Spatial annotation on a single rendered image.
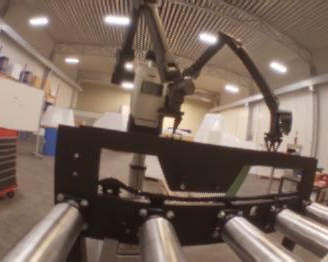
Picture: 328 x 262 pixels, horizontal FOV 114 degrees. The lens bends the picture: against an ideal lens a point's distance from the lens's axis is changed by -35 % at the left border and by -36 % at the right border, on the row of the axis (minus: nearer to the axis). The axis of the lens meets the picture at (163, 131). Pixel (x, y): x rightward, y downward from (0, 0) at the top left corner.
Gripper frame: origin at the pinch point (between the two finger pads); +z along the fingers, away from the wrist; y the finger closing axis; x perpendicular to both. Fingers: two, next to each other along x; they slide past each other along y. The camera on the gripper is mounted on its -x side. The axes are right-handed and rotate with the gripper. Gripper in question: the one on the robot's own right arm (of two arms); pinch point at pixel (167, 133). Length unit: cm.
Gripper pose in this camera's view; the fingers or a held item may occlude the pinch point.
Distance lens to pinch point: 64.0
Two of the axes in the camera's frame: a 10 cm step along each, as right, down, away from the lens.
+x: -1.5, 0.1, 9.9
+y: 9.8, 1.5, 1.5
